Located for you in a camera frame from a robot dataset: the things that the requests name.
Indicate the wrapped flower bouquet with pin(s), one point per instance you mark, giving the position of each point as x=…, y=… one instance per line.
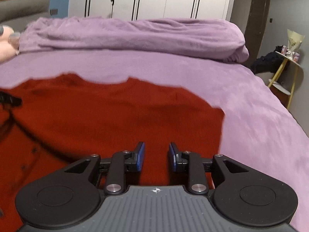
x=295, y=40

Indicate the purple folded duvet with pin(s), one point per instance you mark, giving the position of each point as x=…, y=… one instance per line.
x=120, y=33

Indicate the pink plush toy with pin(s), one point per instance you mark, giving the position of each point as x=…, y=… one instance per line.
x=4, y=49

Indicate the brown door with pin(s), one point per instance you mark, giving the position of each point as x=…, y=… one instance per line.
x=258, y=12

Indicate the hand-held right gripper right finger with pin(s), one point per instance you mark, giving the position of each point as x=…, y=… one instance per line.
x=172, y=158

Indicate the round yellow-legged side table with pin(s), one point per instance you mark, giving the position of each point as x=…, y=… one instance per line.
x=293, y=64

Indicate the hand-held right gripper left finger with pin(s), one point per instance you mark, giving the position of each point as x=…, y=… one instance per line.
x=140, y=157

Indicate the black bag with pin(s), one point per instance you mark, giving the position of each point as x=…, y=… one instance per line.
x=268, y=61

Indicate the wall socket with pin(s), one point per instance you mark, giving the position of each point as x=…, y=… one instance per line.
x=53, y=11

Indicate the grey padded headboard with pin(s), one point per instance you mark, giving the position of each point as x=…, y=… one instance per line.
x=21, y=7

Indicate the purple bed sheet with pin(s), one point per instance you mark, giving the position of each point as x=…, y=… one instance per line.
x=169, y=62

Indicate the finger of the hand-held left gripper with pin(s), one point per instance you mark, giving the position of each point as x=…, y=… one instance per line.
x=10, y=99

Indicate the red knit sweater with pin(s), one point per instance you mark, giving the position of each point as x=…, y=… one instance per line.
x=108, y=116

